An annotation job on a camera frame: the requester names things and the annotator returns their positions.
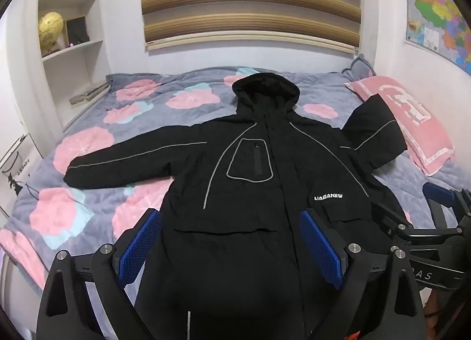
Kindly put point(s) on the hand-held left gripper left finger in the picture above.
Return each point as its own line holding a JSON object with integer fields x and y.
{"x": 141, "y": 240}

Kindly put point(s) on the pink pillow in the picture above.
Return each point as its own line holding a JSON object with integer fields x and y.
{"x": 415, "y": 115}

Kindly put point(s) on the yellow globe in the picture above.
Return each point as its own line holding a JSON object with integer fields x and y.
{"x": 50, "y": 27}

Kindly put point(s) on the grey plush cushion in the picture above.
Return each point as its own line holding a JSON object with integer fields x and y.
{"x": 358, "y": 68}

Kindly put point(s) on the grey pink floral blanket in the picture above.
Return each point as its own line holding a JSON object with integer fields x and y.
{"x": 92, "y": 148}

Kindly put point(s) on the black box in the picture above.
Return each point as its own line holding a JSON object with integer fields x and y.
{"x": 77, "y": 29}

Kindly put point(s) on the colourful wall map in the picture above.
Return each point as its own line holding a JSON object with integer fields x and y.
{"x": 441, "y": 12}

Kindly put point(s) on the brown striped window blind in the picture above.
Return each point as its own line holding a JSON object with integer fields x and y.
{"x": 250, "y": 1}

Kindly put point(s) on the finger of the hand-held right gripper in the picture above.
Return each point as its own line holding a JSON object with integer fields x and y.
{"x": 439, "y": 196}
{"x": 388, "y": 218}

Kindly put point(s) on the black hooded jacket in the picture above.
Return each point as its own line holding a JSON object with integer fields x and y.
{"x": 257, "y": 215}

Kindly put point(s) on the white printed tote bag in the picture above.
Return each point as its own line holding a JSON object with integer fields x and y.
{"x": 18, "y": 163}

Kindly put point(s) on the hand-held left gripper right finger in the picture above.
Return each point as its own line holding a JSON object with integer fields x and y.
{"x": 323, "y": 248}

